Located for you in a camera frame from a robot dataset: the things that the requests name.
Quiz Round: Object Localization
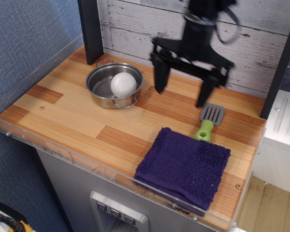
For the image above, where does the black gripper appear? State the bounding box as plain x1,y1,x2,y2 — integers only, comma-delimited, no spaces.
150,20,234,107

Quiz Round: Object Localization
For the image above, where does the purple cloth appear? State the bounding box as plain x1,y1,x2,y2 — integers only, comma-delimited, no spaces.
134,128,231,217

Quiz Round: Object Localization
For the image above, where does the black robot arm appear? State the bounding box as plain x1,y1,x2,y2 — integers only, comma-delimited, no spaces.
150,0,239,107

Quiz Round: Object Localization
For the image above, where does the white ball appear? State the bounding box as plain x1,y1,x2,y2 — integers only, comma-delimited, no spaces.
111,72,137,98

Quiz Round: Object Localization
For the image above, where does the small steel pot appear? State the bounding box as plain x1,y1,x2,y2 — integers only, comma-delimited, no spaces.
86,59,144,109

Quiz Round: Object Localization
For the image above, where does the white ridged side counter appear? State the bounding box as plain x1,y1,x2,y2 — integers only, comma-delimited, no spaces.
263,90,290,147

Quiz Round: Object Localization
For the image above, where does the grey toy fridge cabinet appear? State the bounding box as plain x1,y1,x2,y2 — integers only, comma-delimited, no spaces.
37,149,210,232

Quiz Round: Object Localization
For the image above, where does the silver dispenser button panel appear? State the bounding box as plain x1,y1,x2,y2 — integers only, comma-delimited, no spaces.
89,190,149,232

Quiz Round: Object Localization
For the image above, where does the yellow tape object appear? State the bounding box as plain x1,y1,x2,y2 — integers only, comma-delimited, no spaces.
9,221,34,232

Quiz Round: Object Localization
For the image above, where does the grey spatula green handle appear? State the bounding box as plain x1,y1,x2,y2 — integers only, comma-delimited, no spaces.
194,103,225,142

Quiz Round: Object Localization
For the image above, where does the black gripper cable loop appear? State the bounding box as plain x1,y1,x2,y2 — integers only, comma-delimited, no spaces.
215,4,244,45

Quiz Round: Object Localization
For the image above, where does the dark right upright post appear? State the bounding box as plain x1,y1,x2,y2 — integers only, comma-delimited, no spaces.
259,0,290,120

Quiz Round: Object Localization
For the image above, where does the dark upright post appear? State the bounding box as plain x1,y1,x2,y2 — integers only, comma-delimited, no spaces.
77,0,104,65
259,0,290,120

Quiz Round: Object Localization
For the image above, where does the dark left upright post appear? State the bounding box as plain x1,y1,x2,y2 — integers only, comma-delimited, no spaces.
77,0,104,65

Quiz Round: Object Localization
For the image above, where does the clear acrylic guard rail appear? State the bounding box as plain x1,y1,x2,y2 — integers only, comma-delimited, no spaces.
0,47,265,232

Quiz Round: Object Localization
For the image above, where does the black braided cable bundle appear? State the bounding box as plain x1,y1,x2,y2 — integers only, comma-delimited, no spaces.
0,209,17,232

